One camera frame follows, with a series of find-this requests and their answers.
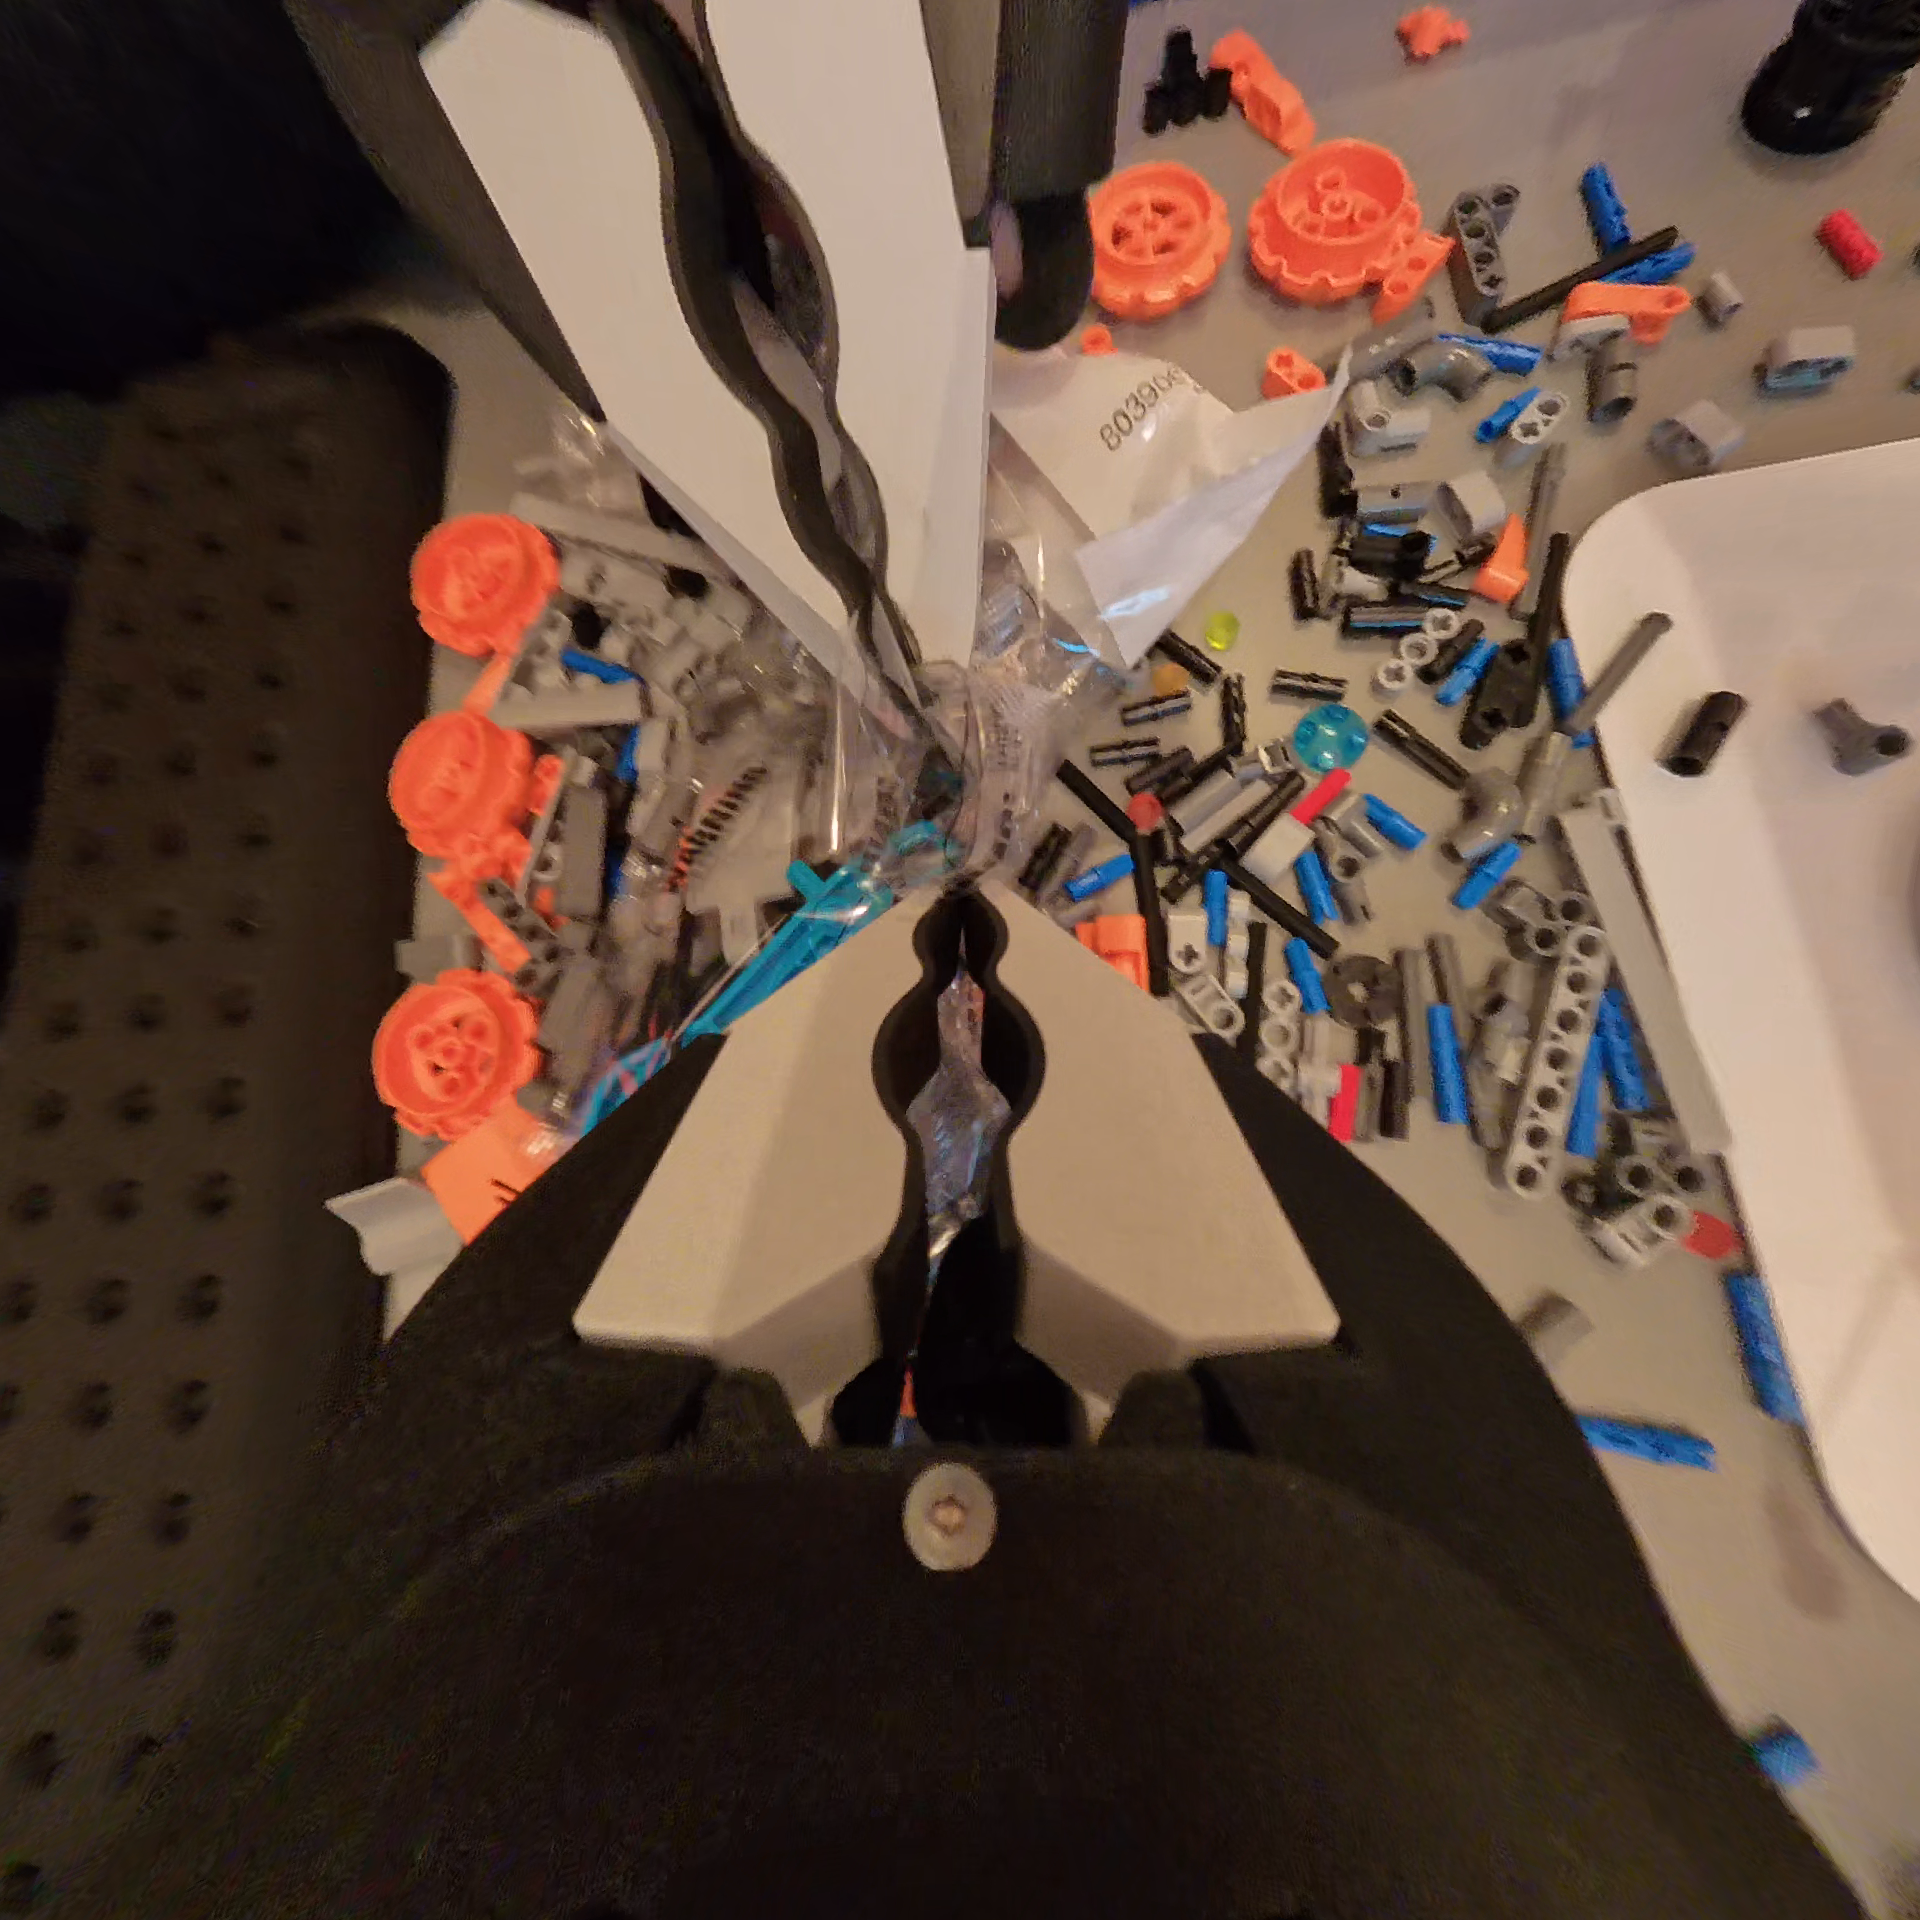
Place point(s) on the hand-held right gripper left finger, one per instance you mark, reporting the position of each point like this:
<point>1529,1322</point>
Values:
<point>720,1182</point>

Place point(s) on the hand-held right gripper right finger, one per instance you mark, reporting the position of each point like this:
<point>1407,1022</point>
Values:
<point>1169,1182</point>

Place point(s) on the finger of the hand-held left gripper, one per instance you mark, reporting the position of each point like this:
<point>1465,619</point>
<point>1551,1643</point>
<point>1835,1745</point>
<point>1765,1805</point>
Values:
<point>898,224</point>
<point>572,224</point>

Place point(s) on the clear bag of building pieces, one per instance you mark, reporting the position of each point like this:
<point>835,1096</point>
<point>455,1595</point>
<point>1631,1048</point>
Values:
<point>1169,465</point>

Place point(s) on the pile of small building pieces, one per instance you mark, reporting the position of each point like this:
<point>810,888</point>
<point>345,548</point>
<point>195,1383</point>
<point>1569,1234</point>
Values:
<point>1559,1036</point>

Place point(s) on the person's left forearm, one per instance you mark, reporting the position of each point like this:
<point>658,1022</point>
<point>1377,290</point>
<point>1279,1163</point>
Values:
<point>150,149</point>

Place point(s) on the person's left hand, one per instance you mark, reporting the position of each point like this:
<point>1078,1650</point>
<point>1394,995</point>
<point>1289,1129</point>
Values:
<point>1007,248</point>

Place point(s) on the black forked piece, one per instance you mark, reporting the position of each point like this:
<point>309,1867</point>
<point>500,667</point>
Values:
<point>1185,81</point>

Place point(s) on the orange gear wheel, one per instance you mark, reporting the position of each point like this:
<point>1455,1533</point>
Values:
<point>1155,234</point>
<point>459,785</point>
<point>1338,219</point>
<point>448,1048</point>
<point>479,588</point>

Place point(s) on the orange curved small piece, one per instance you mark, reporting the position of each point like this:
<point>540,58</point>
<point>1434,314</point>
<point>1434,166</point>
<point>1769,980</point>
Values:
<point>1264,81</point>

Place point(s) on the orange curved shell piece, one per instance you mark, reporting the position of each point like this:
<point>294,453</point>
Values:
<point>479,1179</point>

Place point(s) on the grey curved panel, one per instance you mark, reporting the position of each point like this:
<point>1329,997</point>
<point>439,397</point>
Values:
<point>391,1224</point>

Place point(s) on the orange small forked piece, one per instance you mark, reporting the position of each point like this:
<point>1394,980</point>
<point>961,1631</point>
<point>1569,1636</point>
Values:
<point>1430,27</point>

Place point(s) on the dark grey tube piece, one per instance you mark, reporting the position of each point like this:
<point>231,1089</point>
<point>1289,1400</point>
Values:
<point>1553,1322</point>

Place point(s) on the teal round dome piece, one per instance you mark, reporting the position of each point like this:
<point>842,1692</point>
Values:
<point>1329,735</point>

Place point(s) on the black perforated edge pad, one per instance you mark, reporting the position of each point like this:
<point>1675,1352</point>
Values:
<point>195,1048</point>

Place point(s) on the white book stand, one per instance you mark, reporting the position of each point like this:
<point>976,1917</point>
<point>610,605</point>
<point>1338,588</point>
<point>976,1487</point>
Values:
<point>1797,974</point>

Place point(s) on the black short tube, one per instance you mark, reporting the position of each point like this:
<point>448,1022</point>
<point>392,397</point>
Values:
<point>1701,733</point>

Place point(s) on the grey two-hole connector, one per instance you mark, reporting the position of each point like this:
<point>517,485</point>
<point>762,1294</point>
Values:
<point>1696,433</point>

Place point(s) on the black wheel hub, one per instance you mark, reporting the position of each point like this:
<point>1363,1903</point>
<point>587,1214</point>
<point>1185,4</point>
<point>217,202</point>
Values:
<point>1835,78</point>

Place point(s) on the grey small block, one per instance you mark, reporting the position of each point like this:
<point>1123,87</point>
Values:
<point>1810,360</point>

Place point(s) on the dark grey pin connector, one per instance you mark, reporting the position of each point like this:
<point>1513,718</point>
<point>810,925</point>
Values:
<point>1863,735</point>

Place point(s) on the red short pin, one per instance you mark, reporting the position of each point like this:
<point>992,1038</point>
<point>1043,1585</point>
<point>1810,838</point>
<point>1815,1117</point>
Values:
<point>1846,239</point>

